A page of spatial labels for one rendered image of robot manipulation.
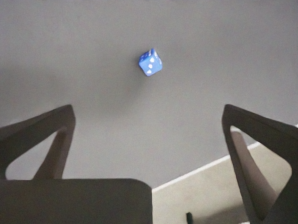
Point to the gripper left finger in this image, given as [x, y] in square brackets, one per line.
[18, 138]

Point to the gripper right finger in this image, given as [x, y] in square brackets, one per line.
[259, 198]

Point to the blue die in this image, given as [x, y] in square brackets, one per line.
[150, 62]

